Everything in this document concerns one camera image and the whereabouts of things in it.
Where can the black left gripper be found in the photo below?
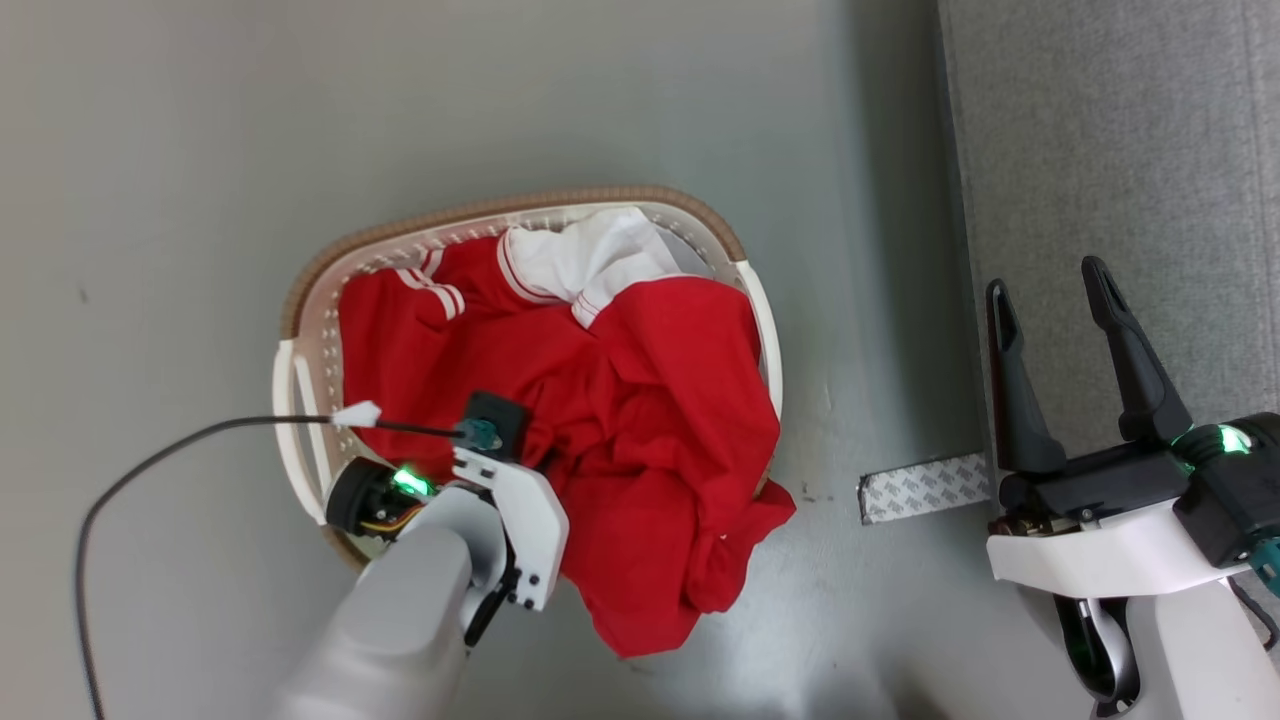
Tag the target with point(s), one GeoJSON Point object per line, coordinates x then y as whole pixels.
{"type": "Point", "coordinates": [352, 497]}

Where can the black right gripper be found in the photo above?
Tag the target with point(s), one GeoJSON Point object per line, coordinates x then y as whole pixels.
{"type": "Point", "coordinates": [1100, 482]}

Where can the red white-trimmed jersey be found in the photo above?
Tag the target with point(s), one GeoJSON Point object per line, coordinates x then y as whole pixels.
{"type": "Point", "coordinates": [650, 400]}

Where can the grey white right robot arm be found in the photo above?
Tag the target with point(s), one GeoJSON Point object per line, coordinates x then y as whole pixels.
{"type": "Point", "coordinates": [1200, 660]}

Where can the white lattice laundry basket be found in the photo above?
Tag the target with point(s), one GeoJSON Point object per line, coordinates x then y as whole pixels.
{"type": "Point", "coordinates": [300, 380]}

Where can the patterned grey floor tape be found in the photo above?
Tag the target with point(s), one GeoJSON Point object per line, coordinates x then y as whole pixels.
{"type": "Point", "coordinates": [920, 488]}

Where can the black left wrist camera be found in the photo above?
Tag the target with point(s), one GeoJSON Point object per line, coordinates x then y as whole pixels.
{"type": "Point", "coordinates": [500, 415]}

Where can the right wrist white camera bracket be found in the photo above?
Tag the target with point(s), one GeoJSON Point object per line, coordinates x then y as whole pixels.
{"type": "Point", "coordinates": [1100, 560]}

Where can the wrist white camera bracket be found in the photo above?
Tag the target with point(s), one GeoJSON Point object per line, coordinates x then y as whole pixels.
{"type": "Point", "coordinates": [530, 520]}
{"type": "Point", "coordinates": [1100, 560]}

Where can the left wrist white camera bracket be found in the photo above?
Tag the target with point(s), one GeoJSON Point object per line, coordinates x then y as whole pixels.
{"type": "Point", "coordinates": [530, 520]}

